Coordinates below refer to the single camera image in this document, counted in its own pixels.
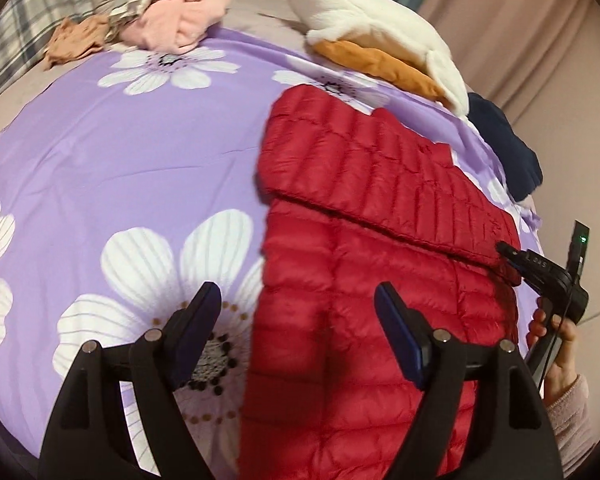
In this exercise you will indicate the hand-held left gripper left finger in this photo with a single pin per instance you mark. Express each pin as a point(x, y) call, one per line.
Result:
point(200, 330)

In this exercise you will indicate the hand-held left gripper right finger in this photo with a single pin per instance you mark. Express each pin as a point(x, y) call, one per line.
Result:
point(400, 340)

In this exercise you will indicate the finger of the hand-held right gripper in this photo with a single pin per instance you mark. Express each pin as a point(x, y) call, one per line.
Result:
point(507, 251)

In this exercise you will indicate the red puffer jacket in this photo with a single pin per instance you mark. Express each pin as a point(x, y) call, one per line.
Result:
point(360, 200)

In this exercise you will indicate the person's right forearm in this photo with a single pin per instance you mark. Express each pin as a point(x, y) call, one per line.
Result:
point(570, 420)

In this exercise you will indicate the person's right hand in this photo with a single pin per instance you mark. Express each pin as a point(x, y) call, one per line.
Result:
point(562, 355)

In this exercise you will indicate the navy fleece garment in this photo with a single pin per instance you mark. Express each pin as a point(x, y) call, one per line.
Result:
point(505, 145)

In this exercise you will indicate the purple floral bedsheet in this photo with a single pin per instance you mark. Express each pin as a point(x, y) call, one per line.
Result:
point(105, 160)

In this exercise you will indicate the orange garment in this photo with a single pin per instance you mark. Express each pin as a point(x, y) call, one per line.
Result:
point(375, 60)

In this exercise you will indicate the white fleece garment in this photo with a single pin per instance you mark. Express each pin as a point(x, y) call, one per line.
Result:
point(360, 10)

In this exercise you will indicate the tan cloth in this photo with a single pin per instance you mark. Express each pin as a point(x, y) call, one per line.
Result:
point(75, 42)

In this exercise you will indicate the pink garment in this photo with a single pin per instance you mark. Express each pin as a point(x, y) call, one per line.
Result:
point(180, 15)

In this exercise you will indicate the mauve mattress sheet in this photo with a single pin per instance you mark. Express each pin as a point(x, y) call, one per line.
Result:
point(260, 15)

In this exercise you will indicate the plaid pillow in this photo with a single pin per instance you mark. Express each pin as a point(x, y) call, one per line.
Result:
point(25, 25)

